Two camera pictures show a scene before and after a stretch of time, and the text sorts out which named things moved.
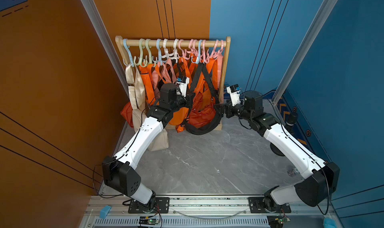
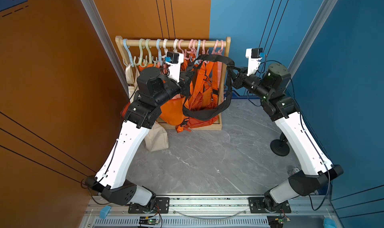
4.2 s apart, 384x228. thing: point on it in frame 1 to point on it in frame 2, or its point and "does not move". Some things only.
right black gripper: x=230 y=108 to x=239 y=79
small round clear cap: x=293 y=172 does not move
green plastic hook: x=142 y=62 does not move
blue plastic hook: x=125 y=42 does not move
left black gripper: x=188 y=99 to x=184 y=77
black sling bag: x=194 y=128 to x=209 y=113
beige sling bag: x=136 y=82 does not move
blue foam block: x=104 y=211 does not move
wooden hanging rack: x=122 y=43 does not move
